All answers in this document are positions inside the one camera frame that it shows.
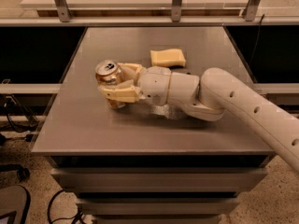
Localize black floor cable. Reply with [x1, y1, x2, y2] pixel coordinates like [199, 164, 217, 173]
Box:
[47, 189, 86, 224]

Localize left metal bracket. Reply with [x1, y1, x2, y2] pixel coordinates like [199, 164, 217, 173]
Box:
[54, 0, 71, 22]

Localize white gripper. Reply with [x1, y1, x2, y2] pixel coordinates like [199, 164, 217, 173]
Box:
[98, 63, 171, 106]

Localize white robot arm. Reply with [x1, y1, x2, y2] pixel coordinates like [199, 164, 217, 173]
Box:
[95, 60, 299, 171]

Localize orange soda can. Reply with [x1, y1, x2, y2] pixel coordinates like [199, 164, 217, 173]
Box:
[94, 59, 127, 110]

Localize right metal bracket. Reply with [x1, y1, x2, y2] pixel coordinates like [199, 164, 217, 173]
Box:
[242, 0, 261, 21]

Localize metal bracket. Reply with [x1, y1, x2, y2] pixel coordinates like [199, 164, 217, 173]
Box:
[242, 0, 261, 21]
[171, 0, 182, 22]
[54, 0, 71, 22]

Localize yellow sponge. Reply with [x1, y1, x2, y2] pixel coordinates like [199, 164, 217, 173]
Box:
[150, 49, 186, 68]

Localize middle metal bracket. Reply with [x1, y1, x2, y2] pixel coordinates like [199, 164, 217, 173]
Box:
[171, 0, 182, 22]

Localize black cables at left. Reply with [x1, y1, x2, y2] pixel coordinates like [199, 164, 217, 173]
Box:
[0, 94, 40, 142]

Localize grey drawer cabinet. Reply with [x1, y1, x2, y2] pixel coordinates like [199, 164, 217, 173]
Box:
[33, 27, 274, 224]

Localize black office chair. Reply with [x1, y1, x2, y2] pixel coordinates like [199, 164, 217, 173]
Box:
[0, 164, 31, 224]

